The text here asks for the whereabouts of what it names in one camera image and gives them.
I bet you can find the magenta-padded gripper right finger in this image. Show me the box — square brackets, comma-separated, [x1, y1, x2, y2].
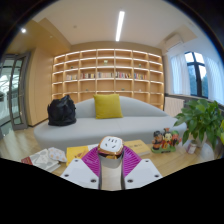
[121, 145, 164, 191]

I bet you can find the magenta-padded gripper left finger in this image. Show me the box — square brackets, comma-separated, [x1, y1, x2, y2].
[60, 147, 101, 191]

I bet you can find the white charger with orange band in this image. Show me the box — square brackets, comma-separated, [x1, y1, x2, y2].
[97, 135, 125, 191]

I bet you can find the yellow book with orange print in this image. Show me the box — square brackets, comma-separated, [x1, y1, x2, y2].
[65, 145, 91, 167]

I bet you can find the thick plain yellow book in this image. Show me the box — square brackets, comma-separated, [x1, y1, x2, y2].
[123, 139, 152, 157]

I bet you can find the small patterned pouch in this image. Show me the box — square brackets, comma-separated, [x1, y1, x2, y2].
[47, 146, 68, 164]

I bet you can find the colourful figurine group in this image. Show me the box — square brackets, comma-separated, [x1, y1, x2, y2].
[150, 127, 183, 154]

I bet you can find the light grey sofa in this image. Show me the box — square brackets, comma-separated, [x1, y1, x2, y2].
[33, 95, 188, 153]

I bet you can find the small white jar red label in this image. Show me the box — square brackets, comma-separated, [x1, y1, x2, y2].
[186, 139, 199, 155]

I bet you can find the black bag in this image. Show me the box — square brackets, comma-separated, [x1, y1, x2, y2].
[46, 94, 77, 127]

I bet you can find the yellow cushion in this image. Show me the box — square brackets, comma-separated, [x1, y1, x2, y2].
[92, 93, 124, 120]

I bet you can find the white radiator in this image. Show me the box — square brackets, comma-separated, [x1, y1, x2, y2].
[164, 96, 185, 118]

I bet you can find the green potted plant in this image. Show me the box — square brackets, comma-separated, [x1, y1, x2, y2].
[173, 98, 224, 152]

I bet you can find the yellow-green chair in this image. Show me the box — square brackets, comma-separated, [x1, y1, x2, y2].
[219, 119, 224, 145]

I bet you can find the grey framed glass door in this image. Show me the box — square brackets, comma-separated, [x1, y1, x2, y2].
[0, 51, 32, 138]

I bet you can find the dark framed window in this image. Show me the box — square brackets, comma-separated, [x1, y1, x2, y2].
[184, 50, 210, 99]

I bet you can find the long ceiling light strip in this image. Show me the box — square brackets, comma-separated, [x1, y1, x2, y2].
[115, 10, 126, 42]

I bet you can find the wooden wall shelf unit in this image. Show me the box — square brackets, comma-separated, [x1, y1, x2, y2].
[51, 48, 165, 111]

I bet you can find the white wall air conditioner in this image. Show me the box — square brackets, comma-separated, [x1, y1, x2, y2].
[163, 33, 185, 52]

